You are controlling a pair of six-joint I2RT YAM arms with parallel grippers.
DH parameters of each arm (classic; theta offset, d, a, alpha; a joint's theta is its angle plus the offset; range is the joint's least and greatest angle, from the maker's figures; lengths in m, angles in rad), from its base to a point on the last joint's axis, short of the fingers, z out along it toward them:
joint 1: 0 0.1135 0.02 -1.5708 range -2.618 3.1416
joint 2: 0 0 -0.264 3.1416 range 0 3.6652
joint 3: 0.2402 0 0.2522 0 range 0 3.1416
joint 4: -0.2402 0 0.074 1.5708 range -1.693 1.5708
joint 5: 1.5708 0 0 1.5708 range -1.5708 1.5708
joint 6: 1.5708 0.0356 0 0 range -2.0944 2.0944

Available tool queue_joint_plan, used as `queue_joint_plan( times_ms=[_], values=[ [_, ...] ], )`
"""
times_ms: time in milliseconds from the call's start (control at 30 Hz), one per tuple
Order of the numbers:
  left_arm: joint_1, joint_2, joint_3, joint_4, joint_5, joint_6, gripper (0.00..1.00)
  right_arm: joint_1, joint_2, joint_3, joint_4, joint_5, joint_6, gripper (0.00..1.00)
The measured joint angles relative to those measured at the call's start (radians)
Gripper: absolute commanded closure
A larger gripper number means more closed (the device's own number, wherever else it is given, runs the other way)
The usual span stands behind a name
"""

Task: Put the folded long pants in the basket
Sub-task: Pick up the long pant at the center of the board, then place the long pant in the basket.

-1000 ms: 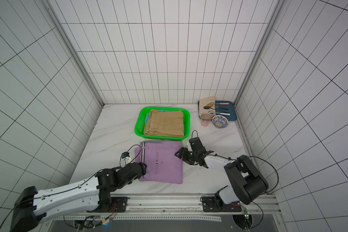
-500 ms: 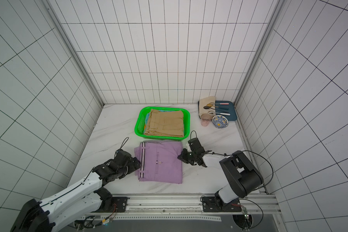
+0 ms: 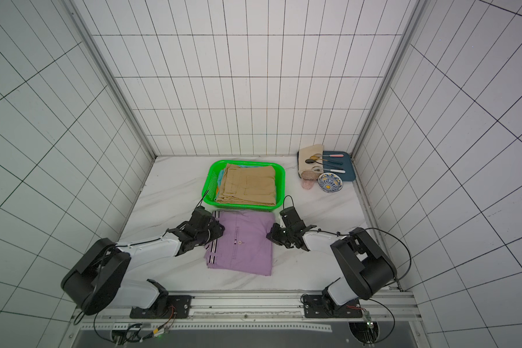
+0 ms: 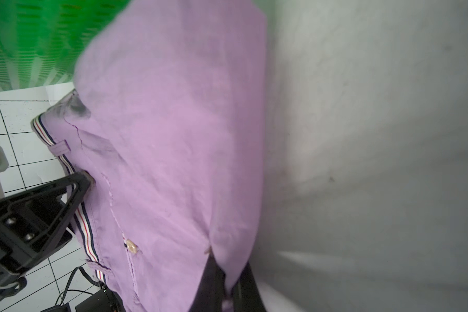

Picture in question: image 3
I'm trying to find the blue patterned bowl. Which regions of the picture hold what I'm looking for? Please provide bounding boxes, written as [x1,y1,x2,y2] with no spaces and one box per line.
[318,172,343,193]

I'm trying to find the teal pants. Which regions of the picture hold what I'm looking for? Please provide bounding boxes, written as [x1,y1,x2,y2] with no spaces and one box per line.
[216,165,255,194]

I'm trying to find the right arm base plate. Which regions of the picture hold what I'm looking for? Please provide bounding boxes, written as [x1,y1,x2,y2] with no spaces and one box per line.
[300,294,363,319]

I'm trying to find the blue tray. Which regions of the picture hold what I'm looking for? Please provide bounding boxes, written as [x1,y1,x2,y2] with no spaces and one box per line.
[323,151,357,182]

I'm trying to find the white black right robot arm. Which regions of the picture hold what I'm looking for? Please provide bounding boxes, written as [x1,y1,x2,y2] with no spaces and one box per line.
[267,223,397,310]

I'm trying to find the green plastic basket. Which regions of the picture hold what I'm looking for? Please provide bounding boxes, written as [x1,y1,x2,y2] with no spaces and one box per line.
[202,159,286,211]

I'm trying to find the dark metal spoon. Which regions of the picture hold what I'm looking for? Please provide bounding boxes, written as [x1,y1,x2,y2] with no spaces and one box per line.
[305,159,342,165]

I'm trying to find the purple pants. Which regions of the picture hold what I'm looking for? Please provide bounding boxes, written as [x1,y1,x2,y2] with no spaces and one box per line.
[204,210,276,276]

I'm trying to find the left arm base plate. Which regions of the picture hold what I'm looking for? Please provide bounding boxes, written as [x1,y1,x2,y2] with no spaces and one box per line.
[130,294,192,320]

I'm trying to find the silver spoon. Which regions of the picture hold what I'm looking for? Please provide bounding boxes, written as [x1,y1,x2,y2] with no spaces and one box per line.
[312,165,346,174]

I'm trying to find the tan pants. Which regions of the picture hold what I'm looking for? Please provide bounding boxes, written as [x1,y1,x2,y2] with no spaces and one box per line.
[215,164,276,207]

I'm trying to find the gold spoon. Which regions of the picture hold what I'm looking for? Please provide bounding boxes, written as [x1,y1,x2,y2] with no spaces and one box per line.
[310,155,328,161]

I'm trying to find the aluminium frame rail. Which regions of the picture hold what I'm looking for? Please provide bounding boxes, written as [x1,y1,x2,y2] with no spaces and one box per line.
[65,291,425,340]

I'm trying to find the black right base cable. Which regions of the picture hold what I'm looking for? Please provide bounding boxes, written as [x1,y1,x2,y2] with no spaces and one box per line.
[299,227,413,345]

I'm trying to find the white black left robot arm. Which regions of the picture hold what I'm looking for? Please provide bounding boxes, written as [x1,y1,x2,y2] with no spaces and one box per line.
[60,206,225,318]

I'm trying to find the black base cable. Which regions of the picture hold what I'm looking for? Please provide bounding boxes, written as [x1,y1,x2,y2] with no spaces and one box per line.
[72,295,177,345]
[299,227,413,345]

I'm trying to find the black left base cable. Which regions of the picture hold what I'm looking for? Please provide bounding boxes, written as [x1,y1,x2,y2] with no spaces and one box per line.
[72,295,177,345]

